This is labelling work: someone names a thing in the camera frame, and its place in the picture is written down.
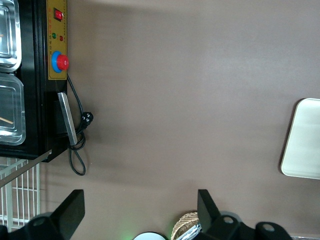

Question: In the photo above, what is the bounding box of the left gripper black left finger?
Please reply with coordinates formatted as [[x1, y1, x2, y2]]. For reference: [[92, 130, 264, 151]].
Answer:
[[23, 189, 86, 240]]

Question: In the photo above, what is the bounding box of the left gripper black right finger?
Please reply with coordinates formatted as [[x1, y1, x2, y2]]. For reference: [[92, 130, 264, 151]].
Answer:
[[197, 189, 254, 240]]

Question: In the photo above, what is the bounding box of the beige plastic serving tray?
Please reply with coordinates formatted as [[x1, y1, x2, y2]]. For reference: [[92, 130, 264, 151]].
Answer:
[[280, 97, 320, 181]]

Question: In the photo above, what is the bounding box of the stack of aluminium foil trays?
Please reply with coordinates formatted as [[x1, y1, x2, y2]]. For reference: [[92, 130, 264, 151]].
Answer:
[[178, 223, 202, 240]]

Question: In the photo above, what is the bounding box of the light wicker basket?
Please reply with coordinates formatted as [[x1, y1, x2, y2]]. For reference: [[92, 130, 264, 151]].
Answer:
[[170, 211, 201, 240]]

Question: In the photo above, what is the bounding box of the grey metal lever bar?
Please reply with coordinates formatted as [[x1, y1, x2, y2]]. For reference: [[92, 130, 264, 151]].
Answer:
[[0, 149, 53, 189]]

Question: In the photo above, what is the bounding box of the black sealing machine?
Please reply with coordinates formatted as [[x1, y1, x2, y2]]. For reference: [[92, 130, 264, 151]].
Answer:
[[0, 0, 70, 164]]

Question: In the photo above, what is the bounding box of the steel food container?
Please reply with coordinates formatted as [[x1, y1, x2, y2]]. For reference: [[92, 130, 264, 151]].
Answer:
[[0, 73, 27, 147], [0, 0, 22, 74]]

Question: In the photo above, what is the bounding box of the red emergency push button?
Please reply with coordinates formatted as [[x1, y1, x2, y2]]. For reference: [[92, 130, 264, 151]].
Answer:
[[50, 50, 70, 74]]

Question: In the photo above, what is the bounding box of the white wire basket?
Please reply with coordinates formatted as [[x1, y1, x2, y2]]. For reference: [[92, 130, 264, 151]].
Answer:
[[0, 157, 41, 233]]

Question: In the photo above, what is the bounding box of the silver machine handle bar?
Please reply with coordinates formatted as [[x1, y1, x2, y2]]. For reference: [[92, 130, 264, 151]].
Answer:
[[57, 92, 79, 147]]

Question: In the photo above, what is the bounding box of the black power cable with plug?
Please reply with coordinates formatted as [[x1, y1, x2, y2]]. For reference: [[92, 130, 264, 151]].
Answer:
[[65, 73, 95, 177]]

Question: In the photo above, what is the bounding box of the red rocker switch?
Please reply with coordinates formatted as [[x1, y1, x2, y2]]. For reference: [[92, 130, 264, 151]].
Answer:
[[53, 7, 65, 22]]

